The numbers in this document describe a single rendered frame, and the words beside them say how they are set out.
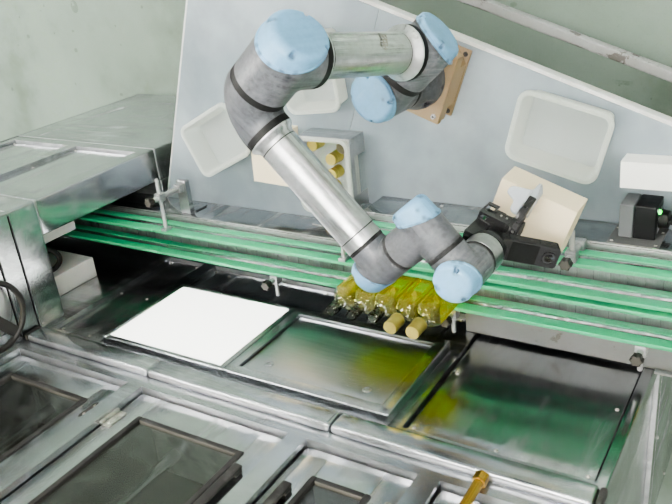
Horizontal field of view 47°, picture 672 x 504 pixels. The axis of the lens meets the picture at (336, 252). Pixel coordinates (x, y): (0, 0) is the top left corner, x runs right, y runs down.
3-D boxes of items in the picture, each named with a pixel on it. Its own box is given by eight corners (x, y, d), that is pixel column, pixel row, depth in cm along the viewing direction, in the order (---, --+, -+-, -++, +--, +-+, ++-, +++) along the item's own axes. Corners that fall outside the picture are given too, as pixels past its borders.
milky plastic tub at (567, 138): (532, 78, 182) (520, 87, 175) (626, 106, 173) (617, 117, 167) (514, 146, 191) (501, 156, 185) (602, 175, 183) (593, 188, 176)
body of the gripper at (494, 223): (491, 198, 150) (467, 221, 141) (532, 218, 147) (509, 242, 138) (479, 230, 154) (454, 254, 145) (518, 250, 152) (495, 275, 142)
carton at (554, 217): (515, 166, 159) (502, 177, 154) (587, 199, 154) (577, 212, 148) (496, 214, 166) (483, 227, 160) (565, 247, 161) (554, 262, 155)
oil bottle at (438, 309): (450, 288, 201) (414, 327, 185) (449, 269, 199) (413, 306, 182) (471, 291, 198) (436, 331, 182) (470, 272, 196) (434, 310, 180)
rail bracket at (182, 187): (196, 209, 252) (148, 236, 235) (187, 160, 246) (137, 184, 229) (207, 211, 250) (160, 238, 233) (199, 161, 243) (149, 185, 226)
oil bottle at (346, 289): (372, 274, 213) (332, 310, 196) (370, 256, 210) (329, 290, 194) (390, 277, 210) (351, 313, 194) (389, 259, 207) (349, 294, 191)
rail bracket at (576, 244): (572, 245, 179) (555, 270, 169) (573, 216, 176) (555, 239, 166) (590, 248, 177) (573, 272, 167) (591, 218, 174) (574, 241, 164)
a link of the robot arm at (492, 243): (502, 252, 135) (487, 288, 139) (511, 242, 138) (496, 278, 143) (464, 233, 137) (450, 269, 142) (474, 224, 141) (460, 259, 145)
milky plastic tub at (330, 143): (317, 201, 228) (301, 211, 222) (309, 127, 219) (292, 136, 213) (369, 207, 220) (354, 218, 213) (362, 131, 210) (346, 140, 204)
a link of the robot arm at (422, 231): (370, 234, 137) (410, 282, 136) (410, 199, 129) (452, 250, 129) (391, 217, 143) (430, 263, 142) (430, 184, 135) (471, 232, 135)
